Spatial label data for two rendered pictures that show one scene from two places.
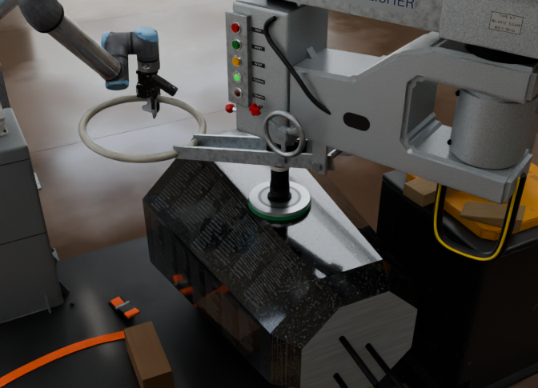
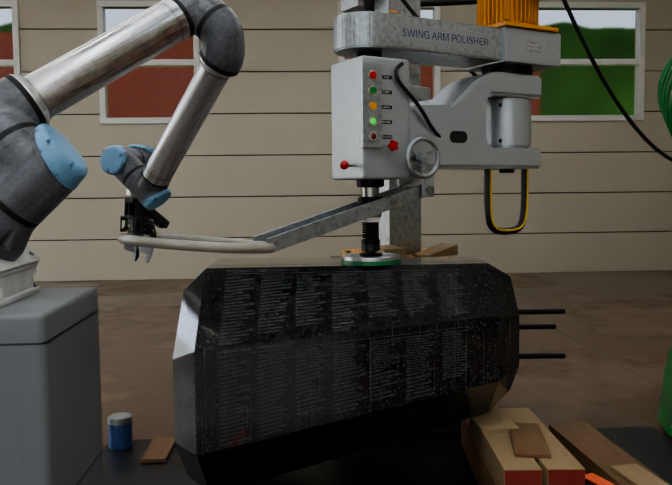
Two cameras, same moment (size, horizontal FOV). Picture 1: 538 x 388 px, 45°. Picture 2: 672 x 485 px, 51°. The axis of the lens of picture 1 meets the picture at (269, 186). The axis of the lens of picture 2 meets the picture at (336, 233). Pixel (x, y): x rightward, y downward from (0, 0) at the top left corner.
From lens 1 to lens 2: 272 cm
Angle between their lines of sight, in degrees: 68
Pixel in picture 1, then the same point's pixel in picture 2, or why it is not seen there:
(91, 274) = not seen: outside the picture
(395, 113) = (481, 122)
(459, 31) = (515, 55)
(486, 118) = (526, 111)
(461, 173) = (520, 153)
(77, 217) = not seen: outside the picture
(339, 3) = (445, 47)
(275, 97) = (400, 133)
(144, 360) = not seen: outside the picture
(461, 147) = (515, 136)
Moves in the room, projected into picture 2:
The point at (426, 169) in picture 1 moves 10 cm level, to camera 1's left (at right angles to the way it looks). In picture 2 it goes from (502, 158) to (497, 157)
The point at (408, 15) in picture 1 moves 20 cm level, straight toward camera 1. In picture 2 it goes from (485, 50) to (537, 43)
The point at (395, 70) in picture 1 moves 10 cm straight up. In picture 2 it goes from (478, 90) to (478, 63)
